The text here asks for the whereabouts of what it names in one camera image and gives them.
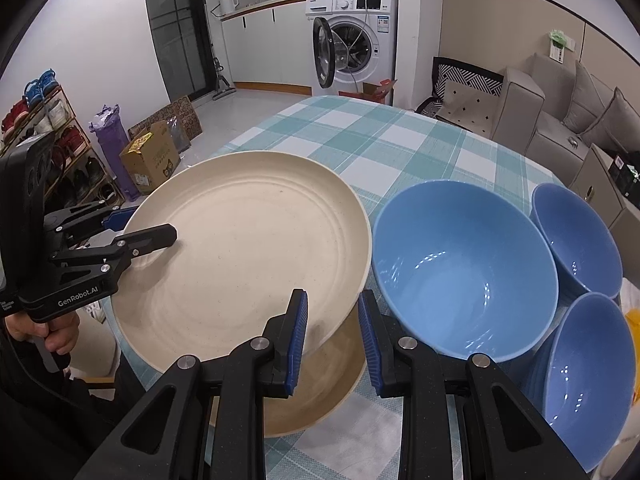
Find wooden shoe rack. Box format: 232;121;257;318
0;70;126;211

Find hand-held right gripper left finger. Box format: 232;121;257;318
87;288;309;480

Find white washing machine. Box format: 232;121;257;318
305;0;400;99

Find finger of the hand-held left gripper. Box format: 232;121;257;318
49;224;178;281
44;204;138;242

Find person's left forearm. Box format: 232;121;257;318
0;340;151;480

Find green white packet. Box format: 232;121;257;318
547;30;576;63

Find person's left hand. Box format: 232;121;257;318
2;312;81;357

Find black white patterned chair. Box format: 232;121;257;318
415;56;505;136

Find red cardboard box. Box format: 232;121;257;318
339;79;398;107

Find white kitchen base cabinets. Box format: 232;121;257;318
220;0;313;94

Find teal checked tablecloth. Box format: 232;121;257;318
107;94;568;480

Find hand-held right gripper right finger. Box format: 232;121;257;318
358;290;586;480

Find upright floor mop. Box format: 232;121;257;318
202;0;237;100

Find grey sofa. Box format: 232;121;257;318
492;52;640;196

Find grey side cabinet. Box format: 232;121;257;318
570;142;640;232

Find dark glass door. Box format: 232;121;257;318
141;0;208;103

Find printed cardboard box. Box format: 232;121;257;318
119;121;182;196

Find purple bag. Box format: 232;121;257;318
89;105;142;202

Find blue bowl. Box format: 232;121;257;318
522;292;632;472
530;182;625;301
372;179;560;365

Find black box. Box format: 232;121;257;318
607;152;640;188

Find cream plate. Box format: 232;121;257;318
111;151;373;376
210;305;367;437

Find grey cushion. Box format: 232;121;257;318
580;87;640;154
562;60;613;134

